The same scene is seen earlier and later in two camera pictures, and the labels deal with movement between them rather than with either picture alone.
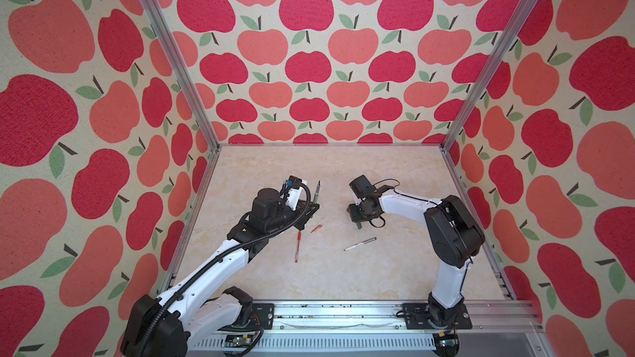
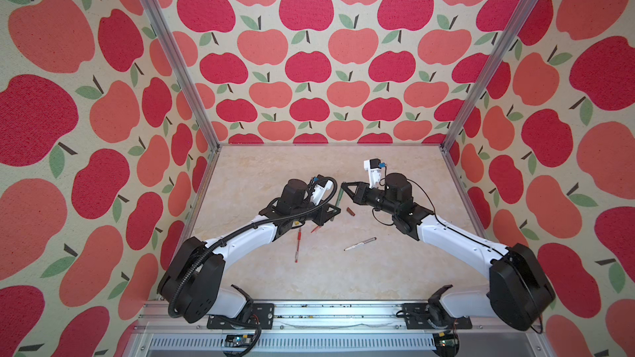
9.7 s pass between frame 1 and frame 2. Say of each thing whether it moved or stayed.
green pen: moved
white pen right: stayed
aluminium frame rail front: stayed
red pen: stayed
